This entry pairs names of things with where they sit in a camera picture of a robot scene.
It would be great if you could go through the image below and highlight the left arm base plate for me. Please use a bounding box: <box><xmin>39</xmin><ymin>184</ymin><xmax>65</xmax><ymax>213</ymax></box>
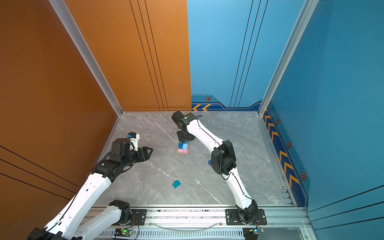
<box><xmin>117</xmin><ymin>209</ymin><xmax>147</xmax><ymax>227</ymax></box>

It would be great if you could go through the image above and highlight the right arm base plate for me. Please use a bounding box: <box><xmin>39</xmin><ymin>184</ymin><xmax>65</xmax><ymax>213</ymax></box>
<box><xmin>225</xmin><ymin>209</ymin><xmax>268</xmax><ymax>226</ymax></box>

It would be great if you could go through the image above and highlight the left aluminium corner post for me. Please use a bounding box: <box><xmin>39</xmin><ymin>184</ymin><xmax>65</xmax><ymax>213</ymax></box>
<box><xmin>49</xmin><ymin>0</ymin><xmax>123</xmax><ymax>117</ymax></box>

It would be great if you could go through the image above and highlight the right aluminium corner post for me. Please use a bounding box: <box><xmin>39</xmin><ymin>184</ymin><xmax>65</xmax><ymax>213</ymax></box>
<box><xmin>258</xmin><ymin>0</ymin><xmax>319</xmax><ymax>117</ymax></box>

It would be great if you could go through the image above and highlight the aluminium front rail frame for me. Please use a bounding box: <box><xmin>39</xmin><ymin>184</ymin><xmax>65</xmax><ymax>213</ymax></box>
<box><xmin>82</xmin><ymin>206</ymin><xmax>317</xmax><ymax>240</ymax></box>

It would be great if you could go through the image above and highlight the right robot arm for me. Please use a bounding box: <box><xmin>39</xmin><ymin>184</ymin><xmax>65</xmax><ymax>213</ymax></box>
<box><xmin>172</xmin><ymin>111</ymin><xmax>259</xmax><ymax>225</ymax></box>

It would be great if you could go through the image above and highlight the teal cube block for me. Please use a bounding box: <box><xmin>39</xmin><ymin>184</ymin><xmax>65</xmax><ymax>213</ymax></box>
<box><xmin>172</xmin><ymin>180</ymin><xmax>181</xmax><ymax>189</ymax></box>

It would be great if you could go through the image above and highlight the right green circuit board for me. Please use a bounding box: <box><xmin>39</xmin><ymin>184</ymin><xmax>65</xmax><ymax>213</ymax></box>
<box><xmin>243</xmin><ymin>228</ymin><xmax>264</xmax><ymax>240</ymax></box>

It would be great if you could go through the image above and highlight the aluminium corner post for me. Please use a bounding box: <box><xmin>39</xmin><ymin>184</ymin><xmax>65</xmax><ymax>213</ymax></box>
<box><xmin>258</xmin><ymin>0</ymin><xmax>319</xmax><ymax>117</ymax></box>
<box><xmin>49</xmin><ymin>0</ymin><xmax>123</xmax><ymax>117</ymax></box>

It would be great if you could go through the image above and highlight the green circuit board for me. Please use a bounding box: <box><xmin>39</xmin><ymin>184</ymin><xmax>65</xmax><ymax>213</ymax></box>
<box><xmin>114</xmin><ymin>229</ymin><xmax>134</xmax><ymax>238</ymax></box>
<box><xmin>243</xmin><ymin>228</ymin><xmax>264</xmax><ymax>240</ymax></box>

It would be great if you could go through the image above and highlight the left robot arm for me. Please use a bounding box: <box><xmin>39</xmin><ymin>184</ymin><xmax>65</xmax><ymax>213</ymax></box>
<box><xmin>28</xmin><ymin>133</ymin><xmax>153</xmax><ymax>240</ymax></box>

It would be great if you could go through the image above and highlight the left green circuit board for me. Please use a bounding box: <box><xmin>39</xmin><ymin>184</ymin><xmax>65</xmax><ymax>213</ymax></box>
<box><xmin>114</xmin><ymin>229</ymin><xmax>134</xmax><ymax>238</ymax></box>

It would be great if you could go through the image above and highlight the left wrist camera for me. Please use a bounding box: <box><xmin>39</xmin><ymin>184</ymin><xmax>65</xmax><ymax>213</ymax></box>
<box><xmin>126</xmin><ymin>132</ymin><xmax>140</xmax><ymax>151</ymax></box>

